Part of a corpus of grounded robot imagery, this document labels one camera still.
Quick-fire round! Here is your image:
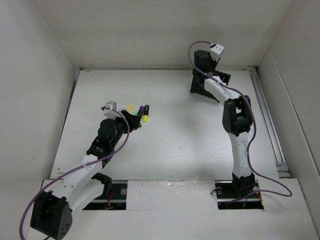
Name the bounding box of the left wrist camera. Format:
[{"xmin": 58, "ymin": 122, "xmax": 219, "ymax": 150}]
[{"xmin": 102, "ymin": 101, "xmax": 118, "ymax": 119}]

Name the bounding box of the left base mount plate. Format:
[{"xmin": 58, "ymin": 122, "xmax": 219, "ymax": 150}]
[{"xmin": 83, "ymin": 180, "xmax": 128, "ymax": 211}]

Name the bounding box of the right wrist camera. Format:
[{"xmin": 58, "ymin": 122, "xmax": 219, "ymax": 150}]
[{"xmin": 209, "ymin": 43, "xmax": 225, "ymax": 62}]

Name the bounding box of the black purple-capped highlighter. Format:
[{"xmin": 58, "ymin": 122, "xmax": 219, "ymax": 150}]
[{"xmin": 137, "ymin": 106, "xmax": 145, "ymax": 121}]

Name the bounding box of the yellow pastel highlighter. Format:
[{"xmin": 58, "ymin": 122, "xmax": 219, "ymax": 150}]
[{"xmin": 126, "ymin": 104, "xmax": 133, "ymax": 112}]

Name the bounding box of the black slotted organizer box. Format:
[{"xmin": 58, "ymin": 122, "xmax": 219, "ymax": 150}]
[{"xmin": 190, "ymin": 69, "xmax": 231, "ymax": 102}]

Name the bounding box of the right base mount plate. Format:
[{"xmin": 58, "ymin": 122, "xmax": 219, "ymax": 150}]
[{"xmin": 211, "ymin": 180, "xmax": 264, "ymax": 210}]

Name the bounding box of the metal rail on right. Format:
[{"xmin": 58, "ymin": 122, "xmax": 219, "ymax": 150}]
[{"xmin": 249, "ymin": 68, "xmax": 291, "ymax": 179}]

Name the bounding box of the black yellow-capped highlighter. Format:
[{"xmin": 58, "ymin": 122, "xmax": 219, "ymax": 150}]
[{"xmin": 142, "ymin": 105, "xmax": 150, "ymax": 123}]

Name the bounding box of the base mount plate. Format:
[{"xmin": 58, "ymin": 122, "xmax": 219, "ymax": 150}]
[
  {"xmin": 83, "ymin": 180, "xmax": 128, "ymax": 211},
  {"xmin": 211, "ymin": 180, "xmax": 264, "ymax": 210}
]

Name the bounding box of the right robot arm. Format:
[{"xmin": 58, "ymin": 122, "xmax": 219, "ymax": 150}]
[{"xmin": 190, "ymin": 50, "xmax": 256, "ymax": 199}]

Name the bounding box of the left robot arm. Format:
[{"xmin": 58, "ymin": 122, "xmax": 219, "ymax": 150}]
[{"xmin": 30, "ymin": 106, "xmax": 144, "ymax": 240}]

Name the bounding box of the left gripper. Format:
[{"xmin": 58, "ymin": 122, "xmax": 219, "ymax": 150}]
[{"xmin": 108, "ymin": 110, "xmax": 140, "ymax": 148}]

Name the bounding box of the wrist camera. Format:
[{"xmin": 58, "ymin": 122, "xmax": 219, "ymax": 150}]
[
  {"xmin": 209, "ymin": 43, "xmax": 225, "ymax": 62},
  {"xmin": 102, "ymin": 101, "xmax": 118, "ymax": 119}
]

